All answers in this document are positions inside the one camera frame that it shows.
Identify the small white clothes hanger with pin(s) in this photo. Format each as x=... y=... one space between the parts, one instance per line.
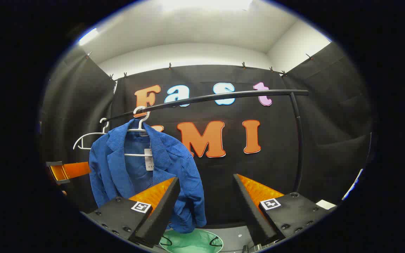
x=90 y=134

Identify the ceiling strip light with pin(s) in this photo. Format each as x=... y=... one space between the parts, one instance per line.
x=88 y=36

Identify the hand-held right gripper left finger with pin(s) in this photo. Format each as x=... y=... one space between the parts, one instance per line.
x=164 y=207

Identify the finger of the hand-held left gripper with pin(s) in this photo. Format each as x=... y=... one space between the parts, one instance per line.
x=77 y=169

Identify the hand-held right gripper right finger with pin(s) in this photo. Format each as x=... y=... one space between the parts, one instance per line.
x=250 y=211

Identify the ceiling light panel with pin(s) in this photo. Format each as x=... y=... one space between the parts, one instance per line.
x=206 y=3

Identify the black backdrop cloth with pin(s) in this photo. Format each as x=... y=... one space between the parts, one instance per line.
x=276 y=168

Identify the black clothes rack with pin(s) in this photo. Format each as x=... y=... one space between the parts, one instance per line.
x=223 y=96

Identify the large white clothes hanger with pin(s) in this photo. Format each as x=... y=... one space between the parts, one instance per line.
x=142 y=119

